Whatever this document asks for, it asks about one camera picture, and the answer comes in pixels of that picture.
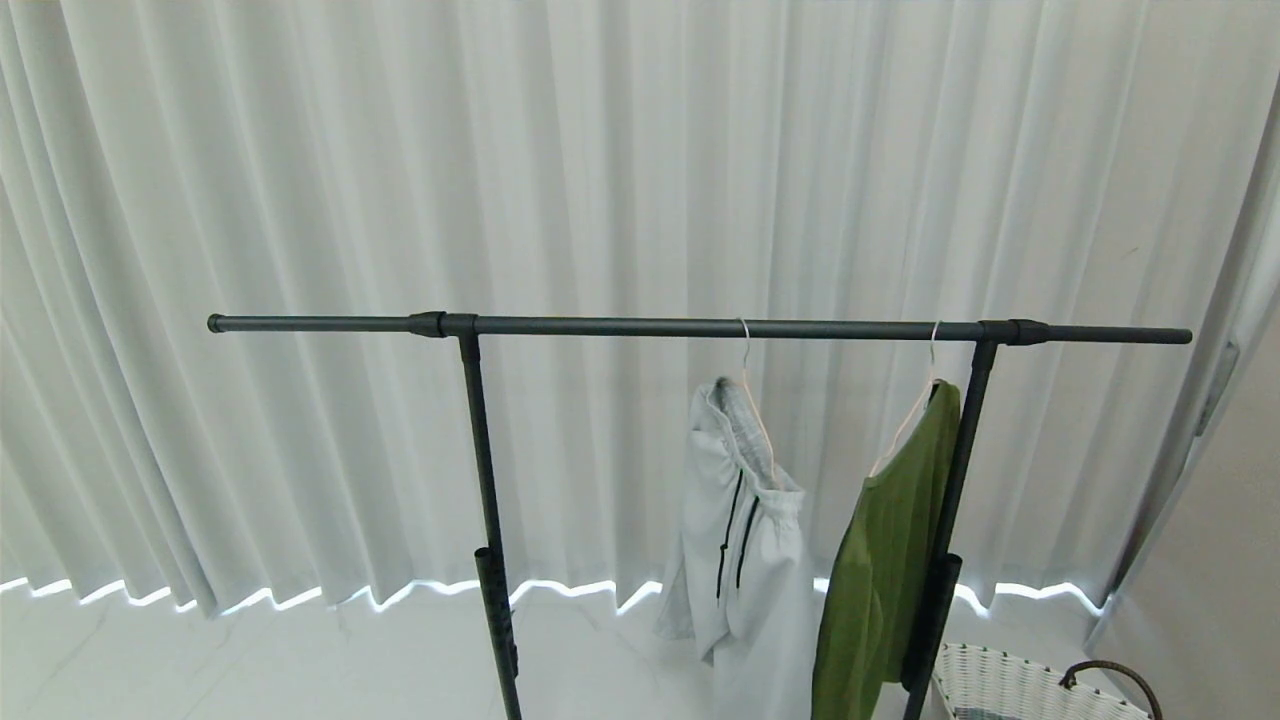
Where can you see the pink clothes hanger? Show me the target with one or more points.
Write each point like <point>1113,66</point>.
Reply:
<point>912,410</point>
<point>748,385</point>

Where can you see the pale grey shorts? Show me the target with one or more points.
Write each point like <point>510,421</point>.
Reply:
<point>750,590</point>

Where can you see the green long-sleeved shirt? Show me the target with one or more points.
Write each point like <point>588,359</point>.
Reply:
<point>880,580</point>

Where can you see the black clothes rack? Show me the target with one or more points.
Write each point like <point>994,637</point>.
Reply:
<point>600,326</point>

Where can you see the white laundry basket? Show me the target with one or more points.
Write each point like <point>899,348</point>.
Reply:
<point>1010,690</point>

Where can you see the white curtain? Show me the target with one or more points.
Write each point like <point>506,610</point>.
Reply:
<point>500,150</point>

